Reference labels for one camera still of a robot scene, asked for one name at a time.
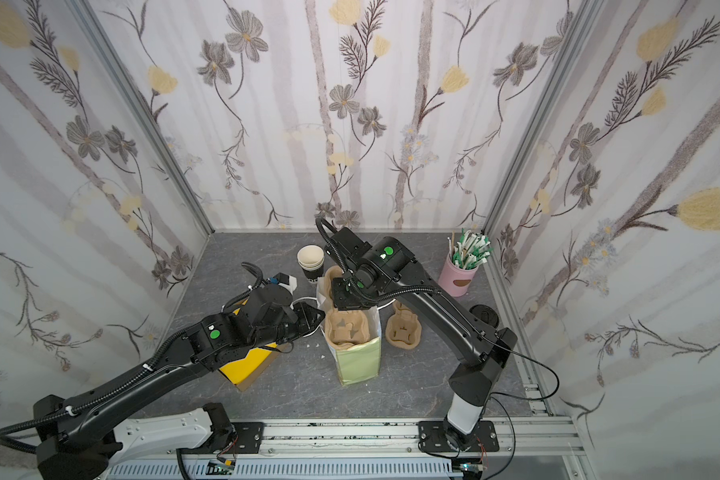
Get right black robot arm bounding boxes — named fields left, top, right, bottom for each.
left=315, top=217, right=530, bottom=451

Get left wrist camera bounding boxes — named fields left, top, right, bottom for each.
left=268, top=272, right=298, bottom=294

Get brown pulp cup carrier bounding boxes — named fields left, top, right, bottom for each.
left=317, top=265, right=371, bottom=350
left=385, top=300, right=422, bottom=350

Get green white paper bag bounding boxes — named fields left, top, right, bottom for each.
left=316, top=275, right=382, bottom=386

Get green white wrapped straws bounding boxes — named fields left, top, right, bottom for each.
left=447, top=229, right=493, bottom=270

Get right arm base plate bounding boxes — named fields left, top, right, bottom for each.
left=417, top=420, right=500, bottom=455

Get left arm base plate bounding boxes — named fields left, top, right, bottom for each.
left=231, top=422, right=265, bottom=455

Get pink straw holder cup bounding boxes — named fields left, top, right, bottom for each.
left=438, top=255, right=477, bottom=298

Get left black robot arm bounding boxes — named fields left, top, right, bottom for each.
left=0, top=262, right=325, bottom=479

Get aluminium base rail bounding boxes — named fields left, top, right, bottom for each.
left=89, top=416, right=586, bottom=480

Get black paper coffee cup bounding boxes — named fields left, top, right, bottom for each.
left=469, top=304, right=501, bottom=330

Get yellow napkins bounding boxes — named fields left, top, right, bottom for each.
left=219, top=343, right=280, bottom=392

